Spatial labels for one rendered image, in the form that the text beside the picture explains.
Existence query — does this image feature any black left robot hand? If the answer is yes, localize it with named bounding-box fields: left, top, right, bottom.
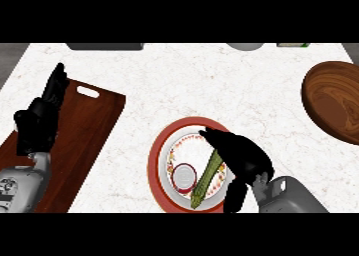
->
left=12, top=62, right=71, bottom=157

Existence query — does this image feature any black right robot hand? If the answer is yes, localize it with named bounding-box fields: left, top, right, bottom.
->
left=198, top=127, right=277, bottom=214

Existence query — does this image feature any green squash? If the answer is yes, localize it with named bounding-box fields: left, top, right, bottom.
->
left=189, top=149, right=225, bottom=210

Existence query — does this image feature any red-rimmed white plate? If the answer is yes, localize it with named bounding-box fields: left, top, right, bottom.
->
left=147, top=116, right=247, bottom=214

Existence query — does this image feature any brown wooden bowl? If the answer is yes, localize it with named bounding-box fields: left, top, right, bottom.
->
left=300, top=60, right=359, bottom=147

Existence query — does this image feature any dark brown wooden cutting board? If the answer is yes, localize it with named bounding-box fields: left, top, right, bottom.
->
left=0, top=78, right=127, bottom=214

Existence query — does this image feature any dark grey flat appliance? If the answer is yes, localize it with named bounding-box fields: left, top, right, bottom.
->
left=65, top=42, right=145, bottom=51

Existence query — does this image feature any grey round object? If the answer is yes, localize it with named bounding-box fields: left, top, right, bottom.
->
left=226, top=42, right=265, bottom=52

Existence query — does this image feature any green and white box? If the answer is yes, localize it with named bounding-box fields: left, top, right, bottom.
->
left=277, top=42, right=312, bottom=48

